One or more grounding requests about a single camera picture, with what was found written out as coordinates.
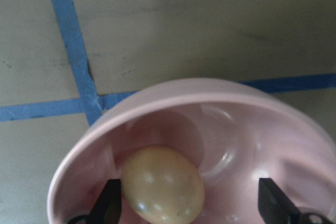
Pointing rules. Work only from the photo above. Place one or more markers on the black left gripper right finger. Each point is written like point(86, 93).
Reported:
point(274, 206)

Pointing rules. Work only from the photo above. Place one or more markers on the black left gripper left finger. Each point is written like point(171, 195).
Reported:
point(107, 208)

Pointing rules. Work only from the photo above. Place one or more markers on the beige egg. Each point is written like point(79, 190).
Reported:
point(162, 186)

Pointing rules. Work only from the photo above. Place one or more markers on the pink bowl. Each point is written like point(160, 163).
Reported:
point(232, 133)

